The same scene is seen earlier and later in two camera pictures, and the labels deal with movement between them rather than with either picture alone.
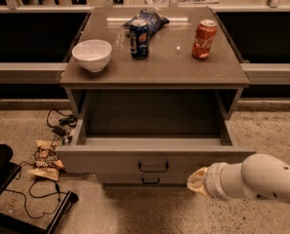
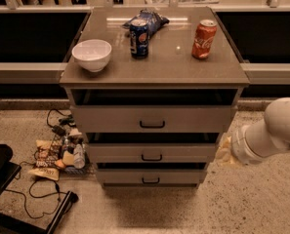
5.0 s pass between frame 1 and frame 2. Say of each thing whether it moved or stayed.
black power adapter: stayed
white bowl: stayed
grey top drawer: moved
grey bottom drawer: stayed
